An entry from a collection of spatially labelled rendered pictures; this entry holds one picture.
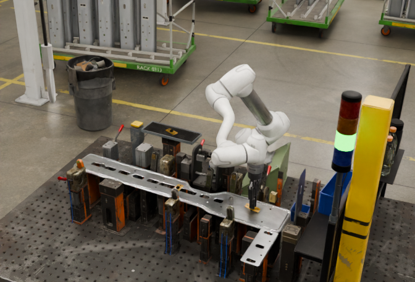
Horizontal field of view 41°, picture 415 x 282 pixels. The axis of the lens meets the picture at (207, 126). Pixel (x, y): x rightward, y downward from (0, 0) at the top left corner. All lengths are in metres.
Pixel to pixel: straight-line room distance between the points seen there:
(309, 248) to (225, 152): 0.63
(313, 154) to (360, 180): 3.56
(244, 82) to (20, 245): 1.62
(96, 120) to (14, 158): 0.94
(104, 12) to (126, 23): 0.33
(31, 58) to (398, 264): 4.73
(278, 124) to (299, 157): 1.99
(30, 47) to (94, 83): 1.15
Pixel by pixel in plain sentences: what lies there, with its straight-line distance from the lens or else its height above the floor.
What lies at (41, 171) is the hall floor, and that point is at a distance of 5.51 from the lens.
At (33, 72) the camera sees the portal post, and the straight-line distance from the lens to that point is 6.80.
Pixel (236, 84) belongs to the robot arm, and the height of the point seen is 1.55.
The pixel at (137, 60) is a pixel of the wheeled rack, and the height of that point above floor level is 0.30.
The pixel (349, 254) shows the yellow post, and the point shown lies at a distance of 2.40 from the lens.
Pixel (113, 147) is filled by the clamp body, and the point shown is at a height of 1.05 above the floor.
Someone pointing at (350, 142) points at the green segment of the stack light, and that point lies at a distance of 1.98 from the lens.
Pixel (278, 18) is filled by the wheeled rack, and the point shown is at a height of 0.27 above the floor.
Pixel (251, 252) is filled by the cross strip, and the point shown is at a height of 1.00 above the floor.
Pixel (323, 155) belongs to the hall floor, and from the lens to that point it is 5.76.
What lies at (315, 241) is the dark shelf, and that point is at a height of 1.03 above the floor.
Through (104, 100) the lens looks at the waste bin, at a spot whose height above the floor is 0.35.
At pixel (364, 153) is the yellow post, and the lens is 2.14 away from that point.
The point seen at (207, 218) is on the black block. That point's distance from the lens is 3.07.
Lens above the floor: 2.83
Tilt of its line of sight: 27 degrees down
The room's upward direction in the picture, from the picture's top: 1 degrees clockwise
